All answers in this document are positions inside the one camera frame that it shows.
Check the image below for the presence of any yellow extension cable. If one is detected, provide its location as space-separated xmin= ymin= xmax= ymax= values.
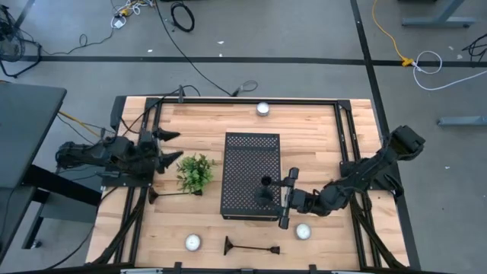
xmin=371 ymin=0 xmax=415 ymax=68

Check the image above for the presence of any thin yellow cable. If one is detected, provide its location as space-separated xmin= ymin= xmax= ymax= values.
xmin=56 ymin=110 xmax=103 ymax=139

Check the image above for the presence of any black candle stick holder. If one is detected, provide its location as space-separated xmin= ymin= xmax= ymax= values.
xmin=255 ymin=175 xmax=283 ymax=209
xmin=223 ymin=235 xmax=282 ymax=256
xmin=148 ymin=186 xmax=204 ymax=205

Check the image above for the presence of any black floor fan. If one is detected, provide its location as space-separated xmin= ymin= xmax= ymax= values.
xmin=0 ymin=4 xmax=43 ymax=79

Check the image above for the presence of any thin black floor cable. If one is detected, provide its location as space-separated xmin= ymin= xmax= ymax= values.
xmin=40 ymin=27 xmax=115 ymax=56

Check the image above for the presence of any black box on table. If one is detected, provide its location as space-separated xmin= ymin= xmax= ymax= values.
xmin=110 ymin=94 xmax=129 ymax=132

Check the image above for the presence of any black coiled floor cable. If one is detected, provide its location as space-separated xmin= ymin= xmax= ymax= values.
xmin=170 ymin=2 xmax=196 ymax=33

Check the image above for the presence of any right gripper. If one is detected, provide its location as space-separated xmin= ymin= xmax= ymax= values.
xmin=270 ymin=167 xmax=306 ymax=231

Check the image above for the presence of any artificial green plant white pot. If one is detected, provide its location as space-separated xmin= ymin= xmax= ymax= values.
xmin=175 ymin=152 xmax=217 ymax=195

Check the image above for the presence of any grey looped cable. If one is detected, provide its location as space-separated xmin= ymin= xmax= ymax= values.
xmin=230 ymin=79 xmax=259 ymax=97

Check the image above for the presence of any white floor cable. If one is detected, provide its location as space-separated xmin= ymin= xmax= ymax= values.
xmin=412 ymin=50 xmax=487 ymax=91

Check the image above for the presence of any black cable on table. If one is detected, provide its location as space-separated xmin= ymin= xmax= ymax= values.
xmin=120 ymin=84 xmax=202 ymax=136

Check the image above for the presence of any white yellow cable bundle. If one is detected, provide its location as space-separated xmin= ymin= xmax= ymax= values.
xmin=110 ymin=0 xmax=156 ymax=30

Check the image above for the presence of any black cable bundle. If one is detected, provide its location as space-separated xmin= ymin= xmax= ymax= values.
xmin=461 ymin=32 xmax=487 ymax=64

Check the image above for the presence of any black perforated metal shelf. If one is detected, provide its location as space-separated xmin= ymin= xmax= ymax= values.
xmin=220 ymin=132 xmax=283 ymax=222

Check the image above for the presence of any long black floor cable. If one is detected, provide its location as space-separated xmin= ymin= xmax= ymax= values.
xmin=154 ymin=0 xmax=234 ymax=97

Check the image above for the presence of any dark grey desk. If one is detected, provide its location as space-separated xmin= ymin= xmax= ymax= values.
xmin=0 ymin=81 xmax=103 ymax=263

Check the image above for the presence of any grey table foot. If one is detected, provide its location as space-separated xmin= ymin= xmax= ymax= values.
xmin=436 ymin=115 xmax=487 ymax=127

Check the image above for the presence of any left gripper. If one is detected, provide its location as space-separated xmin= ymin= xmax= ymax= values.
xmin=135 ymin=127 xmax=185 ymax=180

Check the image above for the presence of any grey table leg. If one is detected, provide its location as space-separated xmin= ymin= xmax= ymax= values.
xmin=401 ymin=0 xmax=477 ymax=28

